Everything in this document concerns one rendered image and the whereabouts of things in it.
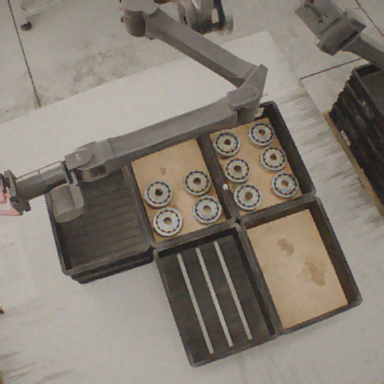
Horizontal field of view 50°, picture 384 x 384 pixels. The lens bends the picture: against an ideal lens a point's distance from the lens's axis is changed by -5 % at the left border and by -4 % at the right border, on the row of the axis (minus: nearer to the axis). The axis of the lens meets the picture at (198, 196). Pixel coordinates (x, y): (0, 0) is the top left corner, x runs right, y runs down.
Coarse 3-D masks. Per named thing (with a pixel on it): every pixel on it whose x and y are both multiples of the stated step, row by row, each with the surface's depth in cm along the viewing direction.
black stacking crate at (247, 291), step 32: (160, 256) 148; (192, 256) 150; (224, 256) 150; (192, 288) 146; (224, 288) 146; (256, 288) 140; (192, 320) 142; (224, 320) 143; (256, 320) 143; (192, 352) 139; (224, 352) 137
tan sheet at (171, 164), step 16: (192, 144) 164; (144, 160) 161; (160, 160) 162; (176, 160) 162; (192, 160) 162; (144, 176) 159; (160, 176) 159; (176, 176) 160; (144, 192) 157; (176, 192) 158; (176, 208) 155; (192, 224) 154; (160, 240) 151
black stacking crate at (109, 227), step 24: (120, 168) 160; (96, 192) 157; (120, 192) 157; (96, 216) 154; (120, 216) 154; (72, 240) 150; (96, 240) 151; (120, 240) 151; (72, 264) 147; (120, 264) 148
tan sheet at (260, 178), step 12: (264, 120) 169; (216, 132) 166; (240, 132) 167; (228, 144) 165; (240, 144) 165; (276, 144) 165; (240, 156) 163; (252, 156) 163; (252, 168) 162; (288, 168) 162; (252, 180) 160; (264, 180) 160; (264, 192) 159; (300, 192) 159; (264, 204) 157
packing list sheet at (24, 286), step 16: (16, 224) 165; (0, 240) 162; (16, 240) 162; (0, 256) 160; (16, 256) 160; (0, 272) 158; (16, 272) 158; (0, 288) 156; (16, 288) 156; (32, 288) 157; (0, 304) 154; (16, 304) 154
